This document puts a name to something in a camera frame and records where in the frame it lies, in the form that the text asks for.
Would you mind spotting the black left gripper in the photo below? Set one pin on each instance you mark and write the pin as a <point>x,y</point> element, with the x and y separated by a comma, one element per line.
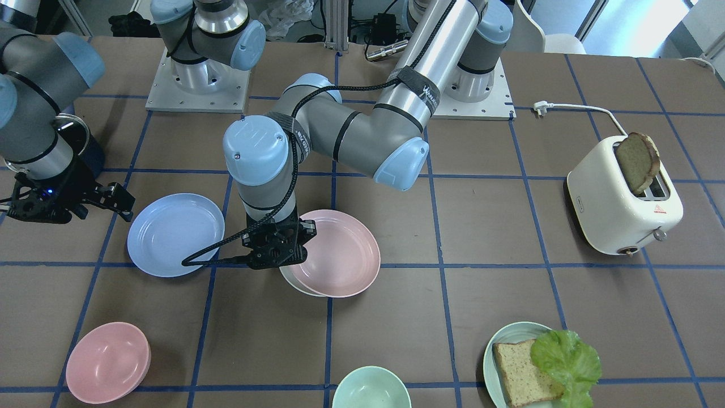
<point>306,228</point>

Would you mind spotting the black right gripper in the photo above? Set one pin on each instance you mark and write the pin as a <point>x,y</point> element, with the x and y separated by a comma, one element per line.
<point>81,188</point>

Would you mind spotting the pink plate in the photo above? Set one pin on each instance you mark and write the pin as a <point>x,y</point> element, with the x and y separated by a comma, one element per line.
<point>343,258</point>

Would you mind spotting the blue plate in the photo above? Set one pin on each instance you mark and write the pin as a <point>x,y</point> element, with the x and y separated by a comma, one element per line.
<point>172,228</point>

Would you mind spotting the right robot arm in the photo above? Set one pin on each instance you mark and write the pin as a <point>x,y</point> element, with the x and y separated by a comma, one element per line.
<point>55,157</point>

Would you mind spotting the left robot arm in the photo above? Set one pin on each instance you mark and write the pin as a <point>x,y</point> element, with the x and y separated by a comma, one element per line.
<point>453,52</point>

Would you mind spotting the cream white plate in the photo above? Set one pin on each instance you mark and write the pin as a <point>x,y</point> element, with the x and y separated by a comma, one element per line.
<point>289,273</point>

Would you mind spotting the mint green bowl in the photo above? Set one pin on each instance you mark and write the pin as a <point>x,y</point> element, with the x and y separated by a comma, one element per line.
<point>371,386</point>

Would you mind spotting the pink bowl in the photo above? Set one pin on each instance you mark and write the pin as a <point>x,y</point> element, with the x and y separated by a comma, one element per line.
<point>108,363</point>

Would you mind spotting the mint green plate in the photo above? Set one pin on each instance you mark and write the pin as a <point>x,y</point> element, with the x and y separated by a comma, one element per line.
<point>512,333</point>

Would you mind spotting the bread slice on plate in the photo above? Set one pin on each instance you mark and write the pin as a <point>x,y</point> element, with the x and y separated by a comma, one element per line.
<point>524,382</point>

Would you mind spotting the green lettuce leaf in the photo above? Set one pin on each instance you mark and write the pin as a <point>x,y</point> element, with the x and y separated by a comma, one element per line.
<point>567,359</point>

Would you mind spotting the cream white toaster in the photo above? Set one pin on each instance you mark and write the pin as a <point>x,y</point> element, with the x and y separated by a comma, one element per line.
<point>612,219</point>

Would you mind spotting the bread slice in toaster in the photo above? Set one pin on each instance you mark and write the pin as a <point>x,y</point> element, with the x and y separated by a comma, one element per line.
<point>639,161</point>

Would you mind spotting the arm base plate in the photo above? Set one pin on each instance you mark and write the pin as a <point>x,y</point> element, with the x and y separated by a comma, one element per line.
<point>207,87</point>
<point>470,96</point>

